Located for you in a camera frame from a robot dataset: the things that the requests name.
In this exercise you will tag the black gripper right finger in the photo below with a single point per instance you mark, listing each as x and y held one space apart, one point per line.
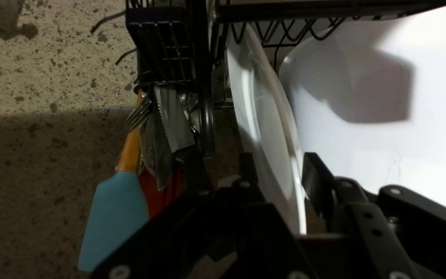
373 250

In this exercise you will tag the large white bowl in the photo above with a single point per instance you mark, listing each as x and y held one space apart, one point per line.
370 101

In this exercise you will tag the black wire dish rack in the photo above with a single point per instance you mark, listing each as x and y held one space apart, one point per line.
180 42

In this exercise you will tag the teal silicone spatula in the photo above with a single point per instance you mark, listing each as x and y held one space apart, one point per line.
118 208

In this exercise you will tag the red silicone spatula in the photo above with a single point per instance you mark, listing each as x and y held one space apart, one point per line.
158 200

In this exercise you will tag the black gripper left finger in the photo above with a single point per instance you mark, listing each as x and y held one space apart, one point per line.
253 230

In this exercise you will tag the white dinner plate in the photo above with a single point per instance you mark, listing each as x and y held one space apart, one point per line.
267 127

